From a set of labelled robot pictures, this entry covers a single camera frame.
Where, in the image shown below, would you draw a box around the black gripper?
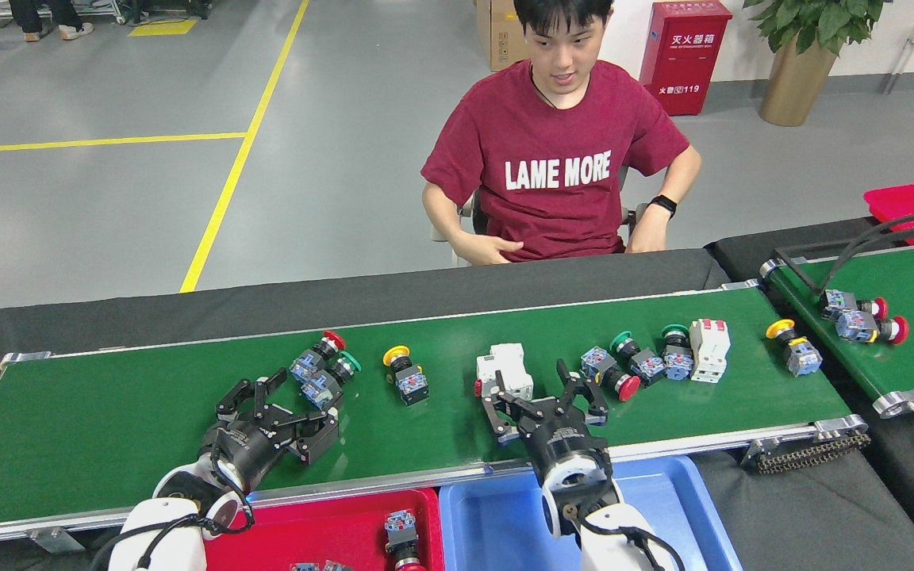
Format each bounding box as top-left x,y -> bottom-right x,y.
481,358 -> 613,478
199,369 -> 343,494

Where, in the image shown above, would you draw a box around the red head push button switch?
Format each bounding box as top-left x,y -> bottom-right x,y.
819,289 -> 890,323
383,509 -> 428,571
290,330 -> 347,383
580,347 -> 642,403
835,309 -> 910,347

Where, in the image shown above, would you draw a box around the white circuit breaker red levers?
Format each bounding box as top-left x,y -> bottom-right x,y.
689,318 -> 732,385

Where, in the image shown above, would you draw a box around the yellow head push button switch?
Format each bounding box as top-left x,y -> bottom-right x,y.
766,319 -> 824,377
382,345 -> 431,407

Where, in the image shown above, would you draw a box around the red plastic tray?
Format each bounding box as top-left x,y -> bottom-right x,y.
202,487 -> 446,571

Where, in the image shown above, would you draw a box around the blue plastic tray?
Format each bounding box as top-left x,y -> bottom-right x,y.
439,454 -> 743,571

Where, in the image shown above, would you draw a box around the long green conveyor belt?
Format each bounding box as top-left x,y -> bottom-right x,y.
0,279 -> 870,552

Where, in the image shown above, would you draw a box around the person's right hand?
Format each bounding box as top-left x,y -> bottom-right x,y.
457,232 -> 525,267

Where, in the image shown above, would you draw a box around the person's left hand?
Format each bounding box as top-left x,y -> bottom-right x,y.
624,211 -> 670,255

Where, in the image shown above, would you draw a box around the grey office chair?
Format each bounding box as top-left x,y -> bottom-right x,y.
429,163 -> 650,267

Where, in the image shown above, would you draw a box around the red fire extinguisher cabinet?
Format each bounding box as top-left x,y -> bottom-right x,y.
638,0 -> 733,117

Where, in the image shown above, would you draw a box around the brown cardboard box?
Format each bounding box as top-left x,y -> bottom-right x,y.
477,0 -> 533,72

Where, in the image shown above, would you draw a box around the green plant in gold pot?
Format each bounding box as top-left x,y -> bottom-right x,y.
743,0 -> 894,128

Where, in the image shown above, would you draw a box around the red plastic bin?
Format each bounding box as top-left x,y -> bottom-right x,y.
863,176 -> 914,245

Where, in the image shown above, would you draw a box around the background person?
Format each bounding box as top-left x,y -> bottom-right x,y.
9,0 -> 95,42

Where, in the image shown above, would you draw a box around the black drive chain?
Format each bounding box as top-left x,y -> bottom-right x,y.
755,432 -> 872,475

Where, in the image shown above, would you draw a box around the black metal bracket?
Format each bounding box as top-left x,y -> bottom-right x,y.
774,209 -> 914,296

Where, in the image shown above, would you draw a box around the white wall conduit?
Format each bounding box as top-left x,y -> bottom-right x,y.
884,24 -> 914,96

